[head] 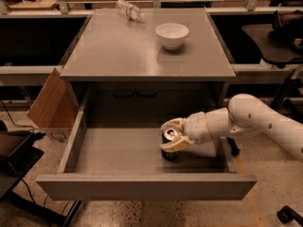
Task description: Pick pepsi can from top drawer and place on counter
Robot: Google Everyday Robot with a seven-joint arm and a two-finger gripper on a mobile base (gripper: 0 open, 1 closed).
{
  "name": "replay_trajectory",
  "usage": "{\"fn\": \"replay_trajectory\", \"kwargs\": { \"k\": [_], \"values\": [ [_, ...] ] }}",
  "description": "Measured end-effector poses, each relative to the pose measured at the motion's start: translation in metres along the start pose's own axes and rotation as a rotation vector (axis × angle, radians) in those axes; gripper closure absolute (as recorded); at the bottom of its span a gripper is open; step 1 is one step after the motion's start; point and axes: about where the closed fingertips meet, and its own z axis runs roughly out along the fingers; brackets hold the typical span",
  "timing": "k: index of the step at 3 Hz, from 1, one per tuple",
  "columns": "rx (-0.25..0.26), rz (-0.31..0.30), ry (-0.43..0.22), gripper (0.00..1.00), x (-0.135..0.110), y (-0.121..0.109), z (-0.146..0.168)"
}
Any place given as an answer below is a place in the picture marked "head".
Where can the grey counter cabinet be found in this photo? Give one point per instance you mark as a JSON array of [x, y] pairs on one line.
[[113, 48]]

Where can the white ceramic bowl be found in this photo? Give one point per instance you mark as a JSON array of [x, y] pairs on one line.
[[171, 35]]

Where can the black stand left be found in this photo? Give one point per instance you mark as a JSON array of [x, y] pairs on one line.
[[17, 157]]

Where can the open grey top drawer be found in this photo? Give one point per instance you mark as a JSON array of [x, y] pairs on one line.
[[113, 151]]

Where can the clear plastic water bottle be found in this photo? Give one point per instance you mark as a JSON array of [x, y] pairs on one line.
[[130, 11]]

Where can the brown cardboard box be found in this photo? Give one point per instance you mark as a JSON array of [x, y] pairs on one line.
[[53, 111]]

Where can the blue pepsi can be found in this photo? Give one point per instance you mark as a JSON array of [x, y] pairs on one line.
[[167, 137]]

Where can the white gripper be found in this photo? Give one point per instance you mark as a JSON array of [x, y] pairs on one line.
[[195, 127]]

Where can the black office chair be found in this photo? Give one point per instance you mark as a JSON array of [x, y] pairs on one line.
[[280, 43]]

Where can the black caster bottom right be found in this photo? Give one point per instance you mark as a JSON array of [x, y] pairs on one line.
[[286, 215]]

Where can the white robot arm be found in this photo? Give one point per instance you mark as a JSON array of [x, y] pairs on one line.
[[244, 114]]

